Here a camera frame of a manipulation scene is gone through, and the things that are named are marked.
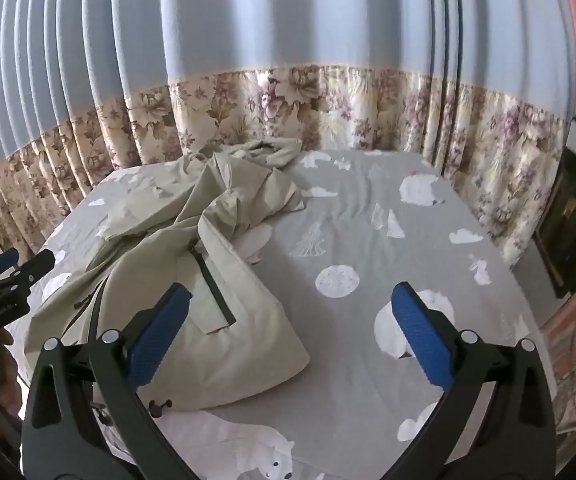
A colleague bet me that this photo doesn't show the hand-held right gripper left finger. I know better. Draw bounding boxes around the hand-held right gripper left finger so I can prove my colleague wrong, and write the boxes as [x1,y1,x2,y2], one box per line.
[20,282,194,480]

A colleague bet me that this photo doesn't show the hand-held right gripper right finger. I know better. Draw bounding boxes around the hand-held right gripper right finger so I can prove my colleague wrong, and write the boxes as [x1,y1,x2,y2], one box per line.
[378,281,559,480]

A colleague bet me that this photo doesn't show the beige jacket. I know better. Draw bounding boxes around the beige jacket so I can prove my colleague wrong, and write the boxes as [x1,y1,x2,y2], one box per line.
[23,139,311,413]

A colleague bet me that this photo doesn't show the grey printed bed sheet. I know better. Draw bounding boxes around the grey printed bed sheet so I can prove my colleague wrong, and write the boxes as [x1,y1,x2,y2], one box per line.
[5,149,559,480]

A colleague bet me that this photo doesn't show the black cabinet with devices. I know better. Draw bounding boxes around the black cabinet with devices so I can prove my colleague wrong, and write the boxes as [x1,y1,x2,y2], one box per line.
[533,115,576,301]

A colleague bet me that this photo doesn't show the blue curtain with floral border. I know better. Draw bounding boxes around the blue curtain with floral border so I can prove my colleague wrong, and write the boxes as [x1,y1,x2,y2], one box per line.
[0,0,576,271]

